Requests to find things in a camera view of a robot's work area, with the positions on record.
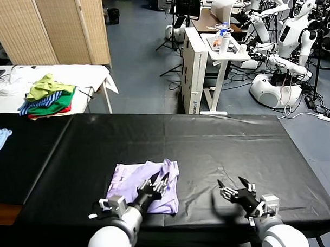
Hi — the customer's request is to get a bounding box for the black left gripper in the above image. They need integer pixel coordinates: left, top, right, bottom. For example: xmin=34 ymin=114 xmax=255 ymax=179
xmin=133 ymin=170 xmax=171 ymax=211

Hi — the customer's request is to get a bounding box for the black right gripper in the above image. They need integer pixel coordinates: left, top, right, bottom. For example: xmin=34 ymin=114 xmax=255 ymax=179
xmin=216 ymin=175 xmax=264 ymax=217

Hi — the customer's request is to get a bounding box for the lavender t-shirt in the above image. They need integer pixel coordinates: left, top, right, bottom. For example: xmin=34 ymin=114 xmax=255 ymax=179
xmin=105 ymin=156 xmax=181 ymax=216

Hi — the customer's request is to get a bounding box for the white jointed robot arm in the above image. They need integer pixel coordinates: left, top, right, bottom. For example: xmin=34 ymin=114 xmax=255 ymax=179
xmin=248 ymin=42 xmax=314 ymax=82

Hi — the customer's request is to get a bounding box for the white rounded robot base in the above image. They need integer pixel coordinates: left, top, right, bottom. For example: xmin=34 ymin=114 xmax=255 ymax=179
xmin=249 ymin=73 xmax=303 ymax=110

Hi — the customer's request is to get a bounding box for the small white robot base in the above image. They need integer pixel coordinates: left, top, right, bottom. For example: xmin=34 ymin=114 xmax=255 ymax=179
xmin=165 ymin=24 xmax=186 ymax=43

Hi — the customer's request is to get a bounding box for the white folding table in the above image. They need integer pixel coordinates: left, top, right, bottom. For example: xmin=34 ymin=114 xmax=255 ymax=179
xmin=86 ymin=81 xmax=115 ymax=114

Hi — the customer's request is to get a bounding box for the thin black rod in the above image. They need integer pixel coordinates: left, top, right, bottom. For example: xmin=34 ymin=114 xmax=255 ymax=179
xmin=77 ymin=88 xmax=96 ymax=100

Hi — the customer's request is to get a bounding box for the white side table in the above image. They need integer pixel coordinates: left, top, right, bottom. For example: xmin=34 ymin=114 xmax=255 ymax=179
xmin=197 ymin=32 xmax=252 ymax=116

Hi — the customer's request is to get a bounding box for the tall white cardboard box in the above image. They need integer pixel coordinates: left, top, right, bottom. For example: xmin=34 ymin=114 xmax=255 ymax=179
xmin=179 ymin=27 xmax=210 ymax=116

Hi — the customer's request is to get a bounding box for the red garment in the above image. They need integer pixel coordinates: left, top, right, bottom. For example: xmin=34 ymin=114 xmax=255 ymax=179
xmin=27 ymin=102 xmax=72 ymax=120

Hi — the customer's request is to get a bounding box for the beige garment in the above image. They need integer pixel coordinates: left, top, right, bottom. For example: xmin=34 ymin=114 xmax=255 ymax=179
xmin=28 ymin=109 xmax=74 ymax=123

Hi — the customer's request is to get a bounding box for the green garment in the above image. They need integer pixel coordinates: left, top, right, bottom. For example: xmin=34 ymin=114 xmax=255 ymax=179
xmin=27 ymin=84 xmax=76 ymax=117

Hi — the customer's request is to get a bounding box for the white tablecloth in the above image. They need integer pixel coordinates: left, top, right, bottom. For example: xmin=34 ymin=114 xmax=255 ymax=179
xmin=0 ymin=60 xmax=120 ymax=119

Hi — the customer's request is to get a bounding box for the blue striped garment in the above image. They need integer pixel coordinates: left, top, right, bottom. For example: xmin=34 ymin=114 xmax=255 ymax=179
xmin=17 ymin=90 xmax=62 ymax=118

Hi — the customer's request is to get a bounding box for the white thermos bottle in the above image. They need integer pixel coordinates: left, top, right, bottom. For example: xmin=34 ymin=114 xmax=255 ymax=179
xmin=218 ymin=32 xmax=231 ymax=56

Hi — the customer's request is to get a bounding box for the black pole stand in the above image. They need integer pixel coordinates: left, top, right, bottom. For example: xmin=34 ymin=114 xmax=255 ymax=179
xmin=312 ymin=28 xmax=326 ymax=100

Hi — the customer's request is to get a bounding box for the yellow-green garment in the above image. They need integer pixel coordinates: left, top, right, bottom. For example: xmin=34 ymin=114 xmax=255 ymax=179
xmin=25 ymin=71 xmax=76 ymax=103

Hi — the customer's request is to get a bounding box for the black tripod stand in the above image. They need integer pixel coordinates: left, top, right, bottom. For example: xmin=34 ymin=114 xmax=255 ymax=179
xmin=156 ymin=0 xmax=186 ymax=53

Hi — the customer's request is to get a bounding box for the slim white humanoid robot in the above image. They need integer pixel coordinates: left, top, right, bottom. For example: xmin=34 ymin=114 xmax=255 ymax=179
xmin=245 ymin=0 xmax=290 ymax=43

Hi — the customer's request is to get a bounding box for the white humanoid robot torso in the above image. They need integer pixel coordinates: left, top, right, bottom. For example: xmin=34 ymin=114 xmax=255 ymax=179
xmin=276 ymin=0 xmax=320 ymax=67

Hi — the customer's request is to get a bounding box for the brown wooden desk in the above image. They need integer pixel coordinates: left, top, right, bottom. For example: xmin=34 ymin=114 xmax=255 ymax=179
xmin=190 ymin=8 xmax=250 ymax=35

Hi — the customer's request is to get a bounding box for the black trash bin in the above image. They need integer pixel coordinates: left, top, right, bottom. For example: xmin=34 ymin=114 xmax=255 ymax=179
xmin=107 ymin=8 xmax=121 ymax=25

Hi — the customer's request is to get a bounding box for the white crumpled garment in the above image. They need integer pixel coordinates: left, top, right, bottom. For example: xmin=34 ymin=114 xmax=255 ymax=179
xmin=0 ymin=64 xmax=37 ymax=98

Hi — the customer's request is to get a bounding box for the black monitor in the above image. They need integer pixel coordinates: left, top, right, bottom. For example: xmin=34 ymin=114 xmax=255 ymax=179
xmin=176 ymin=0 xmax=202 ymax=22

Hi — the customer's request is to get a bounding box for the white curved shell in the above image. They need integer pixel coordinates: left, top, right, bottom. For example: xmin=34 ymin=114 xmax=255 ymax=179
xmin=210 ymin=0 xmax=240 ymax=23

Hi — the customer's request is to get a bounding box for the wicker folding screen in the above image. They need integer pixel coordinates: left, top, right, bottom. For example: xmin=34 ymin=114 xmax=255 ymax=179
xmin=0 ymin=0 xmax=114 ymax=69

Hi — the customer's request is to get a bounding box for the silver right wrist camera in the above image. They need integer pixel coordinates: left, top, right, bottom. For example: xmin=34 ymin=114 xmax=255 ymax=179
xmin=255 ymin=193 xmax=280 ymax=218

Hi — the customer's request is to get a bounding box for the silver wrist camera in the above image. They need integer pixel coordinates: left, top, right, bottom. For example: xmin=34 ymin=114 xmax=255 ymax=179
xmin=98 ymin=194 xmax=128 ymax=218
xmin=255 ymin=193 xmax=280 ymax=218

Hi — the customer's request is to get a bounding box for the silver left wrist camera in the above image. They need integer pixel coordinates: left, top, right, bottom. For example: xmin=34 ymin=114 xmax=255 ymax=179
xmin=98 ymin=194 xmax=128 ymax=218

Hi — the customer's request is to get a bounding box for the white floor cable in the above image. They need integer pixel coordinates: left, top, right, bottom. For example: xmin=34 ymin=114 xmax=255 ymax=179
xmin=279 ymin=104 xmax=321 ymax=121

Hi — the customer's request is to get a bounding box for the white coiled cable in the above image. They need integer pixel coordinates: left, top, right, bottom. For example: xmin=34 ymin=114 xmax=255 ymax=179
xmin=207 ymin=23 xmax=235 ymax=34

